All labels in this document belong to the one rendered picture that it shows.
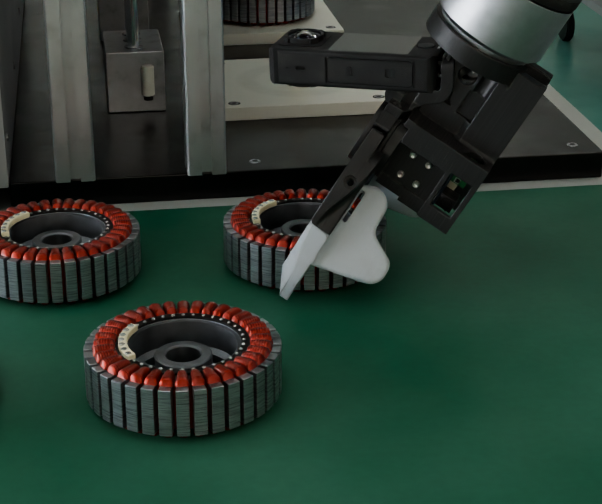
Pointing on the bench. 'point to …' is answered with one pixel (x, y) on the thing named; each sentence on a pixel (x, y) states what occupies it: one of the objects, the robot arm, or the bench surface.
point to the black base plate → (123, 179)
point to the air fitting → (147, 82)
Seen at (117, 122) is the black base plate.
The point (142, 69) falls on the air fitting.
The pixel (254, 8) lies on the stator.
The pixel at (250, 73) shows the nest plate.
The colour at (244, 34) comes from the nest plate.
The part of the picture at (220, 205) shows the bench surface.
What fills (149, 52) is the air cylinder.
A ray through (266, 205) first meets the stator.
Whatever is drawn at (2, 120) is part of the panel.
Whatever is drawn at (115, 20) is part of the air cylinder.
